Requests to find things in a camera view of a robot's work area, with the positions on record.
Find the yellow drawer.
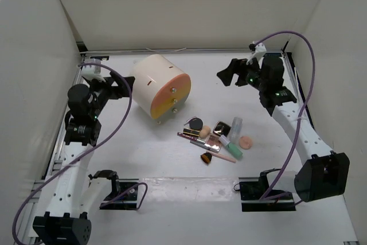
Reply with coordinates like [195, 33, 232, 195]
[150, 90, 189, 119]

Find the black round powder jar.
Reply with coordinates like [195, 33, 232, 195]
[189, 117, 204, 131]

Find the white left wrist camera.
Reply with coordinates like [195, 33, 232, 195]
[81, 59, 105, 82]

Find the grey bottom drawer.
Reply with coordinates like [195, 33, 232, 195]
[158, 95, 189, 122]

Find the clear plastic cylinder container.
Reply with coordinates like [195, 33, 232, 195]
[228, 116, 243, 143]

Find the pink concealer stick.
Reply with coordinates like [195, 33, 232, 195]
[206, 151, 236, 163]

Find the green bottle white cap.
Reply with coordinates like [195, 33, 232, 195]
[218, 135, 243, 160]

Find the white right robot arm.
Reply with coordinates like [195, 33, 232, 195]
[217, 56, 350, 202]

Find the round pink powder puff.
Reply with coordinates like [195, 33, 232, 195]
[239, 136, 253, 150]

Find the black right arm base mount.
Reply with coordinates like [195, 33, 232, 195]
[233, 176, 296, 212]

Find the pink top drawer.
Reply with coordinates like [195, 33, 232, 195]
[157, 73, 191, 94]

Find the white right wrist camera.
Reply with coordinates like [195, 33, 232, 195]
[246, 42, 267, 65]

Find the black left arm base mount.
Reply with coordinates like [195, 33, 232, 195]
[100, 180, 138, 211]

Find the cream cylindrical drawer organizer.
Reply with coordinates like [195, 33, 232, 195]
[130, 54, 185, 123]

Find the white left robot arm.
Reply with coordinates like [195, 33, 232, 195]
[33, 72, 135, 244]

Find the grey eyeliner pencil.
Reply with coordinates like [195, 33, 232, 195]
[190, 141, 221, 153]

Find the beige makeup sponge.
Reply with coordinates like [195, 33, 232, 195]
[199, 125, 211, 139]

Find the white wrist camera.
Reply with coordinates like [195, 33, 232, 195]
[246, 42, 267, 65]
[81, 59, 105, 82]

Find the black gold lipstick box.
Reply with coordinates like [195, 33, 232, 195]
[182, 128, 200, 137]

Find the red lip gloss tube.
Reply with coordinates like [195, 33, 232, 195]
[177, 132, 206, 144]

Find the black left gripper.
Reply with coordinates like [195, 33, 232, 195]
[86, 72, 135, 119]

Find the pink eyeshadow palette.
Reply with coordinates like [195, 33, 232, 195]
[204, 134, 221, 153]

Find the black gold square compact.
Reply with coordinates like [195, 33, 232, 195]
[212, 121, 231, 137]

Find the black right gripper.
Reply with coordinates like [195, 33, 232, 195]
[217, 56, 267, 92]

